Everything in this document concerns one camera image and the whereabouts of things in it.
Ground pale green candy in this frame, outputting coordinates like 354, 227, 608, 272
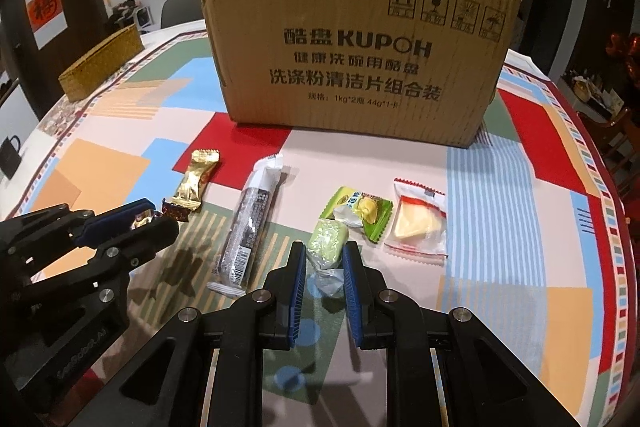
306, 219, 349, 270

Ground grey white snack bar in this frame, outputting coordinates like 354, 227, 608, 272
207, 153, 284, 298

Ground small gold candy packet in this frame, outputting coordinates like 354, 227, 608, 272
162, 150, 220, 222

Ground green yellow candy packet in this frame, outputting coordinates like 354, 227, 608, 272
320, 186, 394, 244

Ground clear red-edged cake packet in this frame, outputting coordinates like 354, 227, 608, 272
384, 178, 448, 263

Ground colourful patterned tablecloth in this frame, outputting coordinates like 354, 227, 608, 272
1, 30, 637, 426

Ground white shoe rack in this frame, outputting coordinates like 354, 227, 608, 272
106, 0, 153, 35

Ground red and white door poster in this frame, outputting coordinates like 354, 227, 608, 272
25, 0, 67, 50

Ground grey chair left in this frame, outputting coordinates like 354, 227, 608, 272
160, 0, 203, 29

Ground brown cardboard box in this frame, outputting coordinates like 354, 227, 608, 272
201, 0, 522, 147

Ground white low cabinet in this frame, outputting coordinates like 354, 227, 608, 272
556, 76, 623, 122

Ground red wooden chair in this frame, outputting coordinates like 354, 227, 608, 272
589, 106, 639, 197

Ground red heart balloons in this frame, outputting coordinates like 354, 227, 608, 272
605, 32, 640, 83

